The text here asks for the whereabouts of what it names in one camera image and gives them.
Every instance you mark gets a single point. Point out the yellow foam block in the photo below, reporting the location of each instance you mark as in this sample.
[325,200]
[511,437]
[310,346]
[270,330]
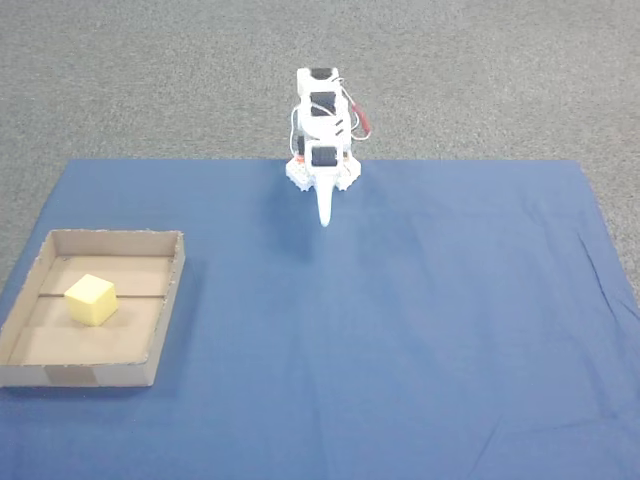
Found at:
[90,302]

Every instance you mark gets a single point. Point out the shallow cardboard box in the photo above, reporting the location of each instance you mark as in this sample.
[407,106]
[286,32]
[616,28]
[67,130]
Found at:
[145,320]

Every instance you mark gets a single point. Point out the blue cloth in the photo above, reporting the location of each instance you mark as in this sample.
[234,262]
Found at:
[400,325]

